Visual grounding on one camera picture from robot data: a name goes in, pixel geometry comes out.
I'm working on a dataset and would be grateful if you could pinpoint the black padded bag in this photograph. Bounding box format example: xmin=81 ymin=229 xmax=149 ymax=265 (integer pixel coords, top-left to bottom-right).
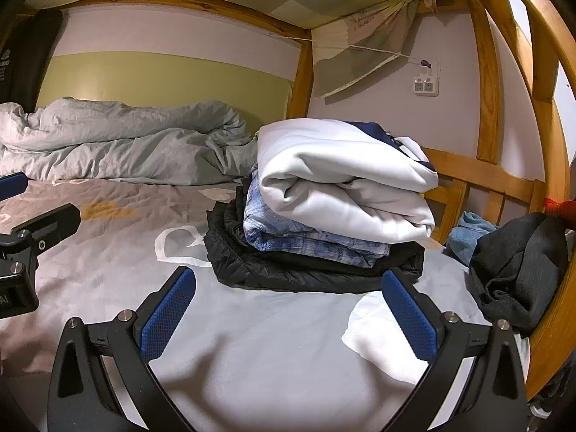
xmin=0 ymin=9 xmax=64 ymax=104

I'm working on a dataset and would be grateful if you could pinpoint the wooden bunk bed frame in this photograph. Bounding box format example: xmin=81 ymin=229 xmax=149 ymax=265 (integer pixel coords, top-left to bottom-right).
xmin=0 ymin=0 xmax=576 ymax=406

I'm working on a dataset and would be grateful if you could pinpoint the pale grey-green duvet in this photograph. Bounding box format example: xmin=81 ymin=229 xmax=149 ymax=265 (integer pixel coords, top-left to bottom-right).
xmin=0 ymin=96 xmax=259 ymax=186

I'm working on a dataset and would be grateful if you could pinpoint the blue tie-dye shirt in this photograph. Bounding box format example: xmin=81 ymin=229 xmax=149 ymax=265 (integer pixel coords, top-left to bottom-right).
xmin=243 ymin=173 xmax=392 ymax=268

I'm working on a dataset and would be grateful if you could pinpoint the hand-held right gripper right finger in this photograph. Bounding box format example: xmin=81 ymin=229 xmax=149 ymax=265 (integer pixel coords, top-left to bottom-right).
xmin=382 ymin=267 xmax=529 ymax=432

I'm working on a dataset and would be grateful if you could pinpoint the black puffer jacket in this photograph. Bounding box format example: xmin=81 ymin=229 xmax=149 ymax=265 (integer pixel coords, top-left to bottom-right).
xmin=203 ymin=180 xmax=426 ymax=293

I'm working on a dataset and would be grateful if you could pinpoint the grey printed bed sheet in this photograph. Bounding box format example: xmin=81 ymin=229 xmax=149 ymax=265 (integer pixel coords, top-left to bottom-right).
xmin=0 ymin=175 xmax=532 ymax=432

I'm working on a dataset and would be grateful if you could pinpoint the orange red cloth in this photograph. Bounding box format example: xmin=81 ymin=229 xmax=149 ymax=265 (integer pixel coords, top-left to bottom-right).
xmin=542 ymin=197 xmax=576 ymax=228

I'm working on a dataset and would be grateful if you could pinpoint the light blue cloth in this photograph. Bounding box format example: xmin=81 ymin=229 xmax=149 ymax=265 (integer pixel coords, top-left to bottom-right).
xmin=447 ymin=211 xmax=498 ymax=264

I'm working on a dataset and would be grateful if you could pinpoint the white and navy striped jacket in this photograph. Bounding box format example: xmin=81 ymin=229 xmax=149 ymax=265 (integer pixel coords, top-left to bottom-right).
xmin=256 ymin=118 xmax=439 ymax=244

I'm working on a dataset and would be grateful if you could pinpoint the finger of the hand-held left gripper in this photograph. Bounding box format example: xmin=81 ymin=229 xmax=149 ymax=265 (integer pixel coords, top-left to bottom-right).
xmin=0 ymin=172 xmax=28 ymax=202
xmin=0 ymin=203 xmax=82 ymax=280

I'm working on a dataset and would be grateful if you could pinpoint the white wall power strip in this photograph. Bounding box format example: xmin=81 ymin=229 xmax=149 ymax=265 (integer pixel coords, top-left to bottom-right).
xmin=411 ymin=60 xmax=442 ymax=98

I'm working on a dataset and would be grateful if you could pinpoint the dark grey garment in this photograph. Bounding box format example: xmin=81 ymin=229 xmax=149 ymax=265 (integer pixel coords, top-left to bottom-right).
xmin=468 ymin=211 xmax=570 ymax=336

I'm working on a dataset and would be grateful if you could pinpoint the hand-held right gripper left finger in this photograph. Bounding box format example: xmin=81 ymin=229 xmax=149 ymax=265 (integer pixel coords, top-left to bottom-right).
xmin=47 ymin=266 xmax=197 ymax=432

